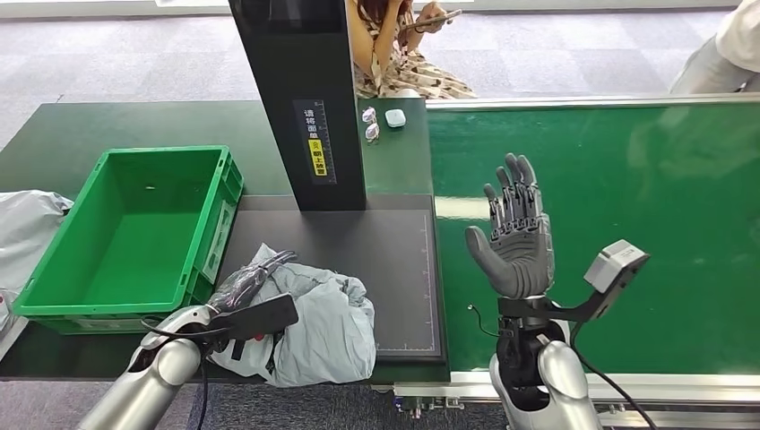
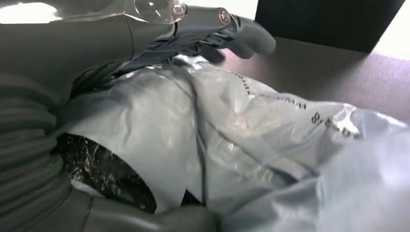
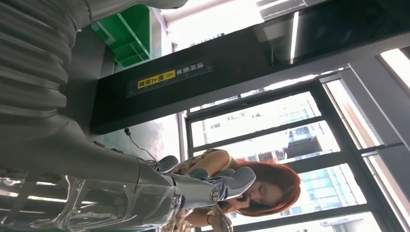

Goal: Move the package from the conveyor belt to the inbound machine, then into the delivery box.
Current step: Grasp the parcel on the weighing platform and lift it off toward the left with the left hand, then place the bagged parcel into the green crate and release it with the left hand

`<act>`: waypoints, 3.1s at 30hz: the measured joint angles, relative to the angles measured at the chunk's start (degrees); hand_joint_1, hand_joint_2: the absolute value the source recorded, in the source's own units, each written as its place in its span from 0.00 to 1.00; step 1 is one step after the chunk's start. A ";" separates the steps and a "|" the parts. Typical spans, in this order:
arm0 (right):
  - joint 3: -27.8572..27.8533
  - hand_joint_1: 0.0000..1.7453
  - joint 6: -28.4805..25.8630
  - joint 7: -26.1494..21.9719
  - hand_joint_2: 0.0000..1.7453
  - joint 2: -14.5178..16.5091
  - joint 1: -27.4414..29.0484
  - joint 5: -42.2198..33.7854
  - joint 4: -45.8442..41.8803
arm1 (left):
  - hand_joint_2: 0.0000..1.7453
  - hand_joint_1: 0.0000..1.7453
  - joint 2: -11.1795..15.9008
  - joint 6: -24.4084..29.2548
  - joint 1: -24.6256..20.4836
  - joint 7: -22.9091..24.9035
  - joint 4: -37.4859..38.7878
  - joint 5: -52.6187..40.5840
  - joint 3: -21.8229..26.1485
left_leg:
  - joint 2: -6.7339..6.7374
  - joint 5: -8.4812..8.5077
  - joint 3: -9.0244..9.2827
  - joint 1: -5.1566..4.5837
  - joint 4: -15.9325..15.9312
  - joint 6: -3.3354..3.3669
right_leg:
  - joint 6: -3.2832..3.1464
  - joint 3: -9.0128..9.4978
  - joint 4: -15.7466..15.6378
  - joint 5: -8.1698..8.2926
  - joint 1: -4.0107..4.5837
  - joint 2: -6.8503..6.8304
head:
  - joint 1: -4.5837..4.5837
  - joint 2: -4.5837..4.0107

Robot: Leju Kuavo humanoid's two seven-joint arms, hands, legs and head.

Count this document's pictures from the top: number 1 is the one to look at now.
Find wide aluminium conveyor rail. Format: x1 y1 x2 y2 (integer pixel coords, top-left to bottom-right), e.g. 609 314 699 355
392 372 760 430

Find green conveyor belt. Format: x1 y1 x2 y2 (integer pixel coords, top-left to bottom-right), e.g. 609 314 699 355
427 103 760 376

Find grey package with black print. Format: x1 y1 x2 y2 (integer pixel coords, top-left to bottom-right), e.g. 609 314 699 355
211 243 377 389

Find folded clear-frame glasses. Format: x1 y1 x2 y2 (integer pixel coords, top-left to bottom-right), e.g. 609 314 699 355
360 105 381 145

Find plain grey plastic bag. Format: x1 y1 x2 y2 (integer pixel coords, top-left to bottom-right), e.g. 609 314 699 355
0 189 74 351

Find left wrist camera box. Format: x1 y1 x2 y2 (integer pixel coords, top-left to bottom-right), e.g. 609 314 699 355
211 293 300 342

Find yellow warning sticker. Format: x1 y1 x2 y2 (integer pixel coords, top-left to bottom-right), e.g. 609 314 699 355
307 138 329 178

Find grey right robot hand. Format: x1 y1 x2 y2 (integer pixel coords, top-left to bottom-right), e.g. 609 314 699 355
464 152 557 300

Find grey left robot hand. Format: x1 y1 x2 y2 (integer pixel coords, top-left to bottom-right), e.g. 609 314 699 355
207 249 298 314

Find green plastic crate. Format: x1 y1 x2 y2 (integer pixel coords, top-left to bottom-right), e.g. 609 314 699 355
13 145 245 335

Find person's left hand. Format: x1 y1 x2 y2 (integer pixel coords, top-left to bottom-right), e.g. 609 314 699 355
415 1 447 34

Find dark green table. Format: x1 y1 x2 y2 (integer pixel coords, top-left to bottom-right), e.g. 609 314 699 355
0 99 451 386

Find person in white clothes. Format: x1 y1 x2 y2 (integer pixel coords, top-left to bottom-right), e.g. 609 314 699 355
670 0 760 94

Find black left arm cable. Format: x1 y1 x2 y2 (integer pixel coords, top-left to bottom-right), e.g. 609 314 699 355
140 317 229 430

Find smartphone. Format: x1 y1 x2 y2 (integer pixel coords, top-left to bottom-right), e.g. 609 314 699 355
399 8 463 32

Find person in patterned clothes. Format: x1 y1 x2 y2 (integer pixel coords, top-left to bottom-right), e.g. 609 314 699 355
347 0 476 100

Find black scanner platform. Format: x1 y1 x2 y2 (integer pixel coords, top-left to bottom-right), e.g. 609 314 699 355
216 194 447 365

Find black scanner column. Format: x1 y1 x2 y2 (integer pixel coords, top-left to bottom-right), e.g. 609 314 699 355
228 0 367 212

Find narrow aluminium conveyor rail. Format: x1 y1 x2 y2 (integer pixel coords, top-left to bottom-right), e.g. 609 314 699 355
425 91 760 112

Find metal conveyor connector block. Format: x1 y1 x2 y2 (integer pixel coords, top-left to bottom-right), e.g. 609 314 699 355
394 396 467 421

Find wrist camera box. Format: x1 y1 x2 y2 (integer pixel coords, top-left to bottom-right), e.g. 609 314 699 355
211 293 300 342
583 239 652 295

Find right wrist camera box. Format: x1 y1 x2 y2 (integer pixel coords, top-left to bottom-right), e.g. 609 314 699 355
583 239 652 295

